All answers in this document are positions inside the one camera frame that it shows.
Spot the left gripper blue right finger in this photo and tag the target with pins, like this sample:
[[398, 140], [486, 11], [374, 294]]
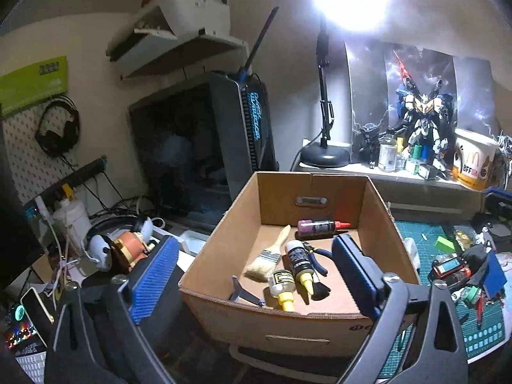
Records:
[[362, 276]]

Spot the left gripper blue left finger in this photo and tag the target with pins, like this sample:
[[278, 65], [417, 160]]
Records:
[[151, 277]]

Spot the blue handled pliers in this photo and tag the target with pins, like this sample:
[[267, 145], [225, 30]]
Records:
[[313, 252]]

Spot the yellow capped black bottle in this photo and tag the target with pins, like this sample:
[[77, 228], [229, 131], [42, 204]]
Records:
[[300, 264]]

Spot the purple black red-tipped bottle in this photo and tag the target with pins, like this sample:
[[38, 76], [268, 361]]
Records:
[[320, 228]]

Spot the small yellow capped bottle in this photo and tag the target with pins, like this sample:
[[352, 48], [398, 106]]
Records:
[[282, 287]]

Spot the blue grey angle ruler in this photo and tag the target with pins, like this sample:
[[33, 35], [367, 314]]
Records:
[[243, 294]]

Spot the wooden handle paint brush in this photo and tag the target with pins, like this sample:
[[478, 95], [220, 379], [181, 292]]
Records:
[[268, 259]]

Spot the green eraser block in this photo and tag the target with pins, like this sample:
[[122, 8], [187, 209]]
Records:
[[444, 245]]

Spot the cardboard storage box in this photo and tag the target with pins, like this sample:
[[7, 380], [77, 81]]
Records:
[[328, 323]]

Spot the white plastic bottle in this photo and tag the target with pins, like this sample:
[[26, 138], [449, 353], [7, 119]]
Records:
[[72, 220]]

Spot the black knit cloth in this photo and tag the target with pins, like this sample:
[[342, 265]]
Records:
[[477, 260]]

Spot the white smartphone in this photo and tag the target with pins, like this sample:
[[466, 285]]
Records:
[[38, 314]]

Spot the clear glass jar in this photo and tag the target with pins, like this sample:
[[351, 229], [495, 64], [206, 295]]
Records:
[[387, 154]]

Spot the green cutting mat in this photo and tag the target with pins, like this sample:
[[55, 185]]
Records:
[[479, 307]]

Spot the blue notebook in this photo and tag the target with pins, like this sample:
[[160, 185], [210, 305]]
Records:
[[494, 278]]

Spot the black computer tower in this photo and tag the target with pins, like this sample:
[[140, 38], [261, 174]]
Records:
[[199, 142]]

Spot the white pegboard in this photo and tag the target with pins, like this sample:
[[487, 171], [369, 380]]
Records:
[[37, 140]]

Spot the yellow white paper bucket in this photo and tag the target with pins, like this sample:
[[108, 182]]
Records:
[[478, 161]]

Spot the blue white robot figure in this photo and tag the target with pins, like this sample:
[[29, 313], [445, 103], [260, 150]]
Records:
[[425, 120]]

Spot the white printer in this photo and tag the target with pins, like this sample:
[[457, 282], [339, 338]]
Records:
[[162, 25]]

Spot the black desk lamp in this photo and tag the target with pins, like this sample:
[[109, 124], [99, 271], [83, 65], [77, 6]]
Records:
[[355, 18]]

